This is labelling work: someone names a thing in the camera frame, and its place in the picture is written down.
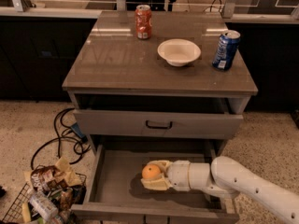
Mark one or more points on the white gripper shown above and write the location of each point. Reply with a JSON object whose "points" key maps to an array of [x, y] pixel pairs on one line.
{"points": [[178, 174]]}

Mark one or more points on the orange fruit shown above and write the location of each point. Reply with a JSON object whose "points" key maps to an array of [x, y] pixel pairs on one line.
{"points": [[150, 171]]}

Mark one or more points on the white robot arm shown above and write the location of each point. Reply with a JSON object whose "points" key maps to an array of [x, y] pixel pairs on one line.
{"points": [[223, 178]]}

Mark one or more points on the open middle drawer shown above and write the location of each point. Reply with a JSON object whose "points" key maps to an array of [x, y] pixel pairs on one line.
{"points": [[115, 192]]}

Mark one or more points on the grey drawer cabinet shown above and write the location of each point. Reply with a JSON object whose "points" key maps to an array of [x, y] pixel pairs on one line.
{"points": [[117, 71]]}

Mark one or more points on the blue power plug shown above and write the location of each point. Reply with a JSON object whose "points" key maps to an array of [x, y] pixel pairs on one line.
{"points": [[79, 135]]}

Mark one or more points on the clear plastic bottle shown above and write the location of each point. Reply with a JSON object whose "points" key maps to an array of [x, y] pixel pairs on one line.
{"points": [[43, 205]]}

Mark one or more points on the white bowl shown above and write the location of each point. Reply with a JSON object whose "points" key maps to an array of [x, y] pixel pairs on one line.
{"points": [[179, 52]]}

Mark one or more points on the brown snack bag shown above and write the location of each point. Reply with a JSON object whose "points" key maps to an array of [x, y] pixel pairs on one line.
{"points": [[58, 176]]}

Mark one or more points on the yellow item in basket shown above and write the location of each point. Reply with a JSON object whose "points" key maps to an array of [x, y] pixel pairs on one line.
{"points": [[26, 214]]}

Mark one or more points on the blue soda can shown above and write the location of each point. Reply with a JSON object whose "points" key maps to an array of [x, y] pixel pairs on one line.
{"points": [[227, 47]]}

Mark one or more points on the red soda can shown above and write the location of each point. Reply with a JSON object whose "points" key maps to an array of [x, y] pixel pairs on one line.
{"points": [[143, 21]]}

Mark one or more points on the black drawer handle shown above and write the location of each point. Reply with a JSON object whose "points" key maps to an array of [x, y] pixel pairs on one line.
{"points": [[167, 126]]}

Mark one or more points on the wire basket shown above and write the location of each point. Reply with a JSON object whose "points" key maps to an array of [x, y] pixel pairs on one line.
{"points": [[62, 198]]}

